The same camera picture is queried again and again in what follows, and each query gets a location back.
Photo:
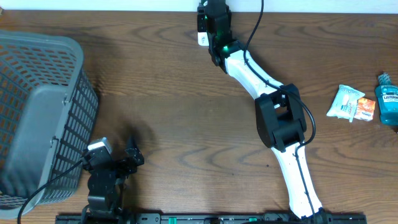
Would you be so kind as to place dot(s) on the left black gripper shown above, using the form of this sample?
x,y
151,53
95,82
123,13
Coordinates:
x,y
134,154

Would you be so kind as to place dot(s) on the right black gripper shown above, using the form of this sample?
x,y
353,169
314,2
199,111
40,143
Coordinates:
x,y
201,15

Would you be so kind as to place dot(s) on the light blue wipes packet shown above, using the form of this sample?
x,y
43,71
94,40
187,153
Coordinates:
x,y
344,105

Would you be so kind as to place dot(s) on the orange tissue packet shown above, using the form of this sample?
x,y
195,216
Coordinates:
x,y
365,109

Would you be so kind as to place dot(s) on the teal mouthwash bottle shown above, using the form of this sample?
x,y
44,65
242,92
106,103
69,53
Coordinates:
x,y
386,94

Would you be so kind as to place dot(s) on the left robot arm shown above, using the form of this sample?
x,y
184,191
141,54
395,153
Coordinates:
x,y
106,183

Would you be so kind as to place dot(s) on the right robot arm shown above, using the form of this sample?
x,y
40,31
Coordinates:
x,y
280,112

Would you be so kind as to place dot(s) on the white barcode scanner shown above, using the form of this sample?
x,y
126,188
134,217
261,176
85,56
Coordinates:
x,y
203,39

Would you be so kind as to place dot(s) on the grey plastic basket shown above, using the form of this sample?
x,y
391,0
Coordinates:
x,y
48,112

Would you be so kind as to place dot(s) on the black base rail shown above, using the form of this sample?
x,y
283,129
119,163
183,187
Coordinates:
x,y
156,218

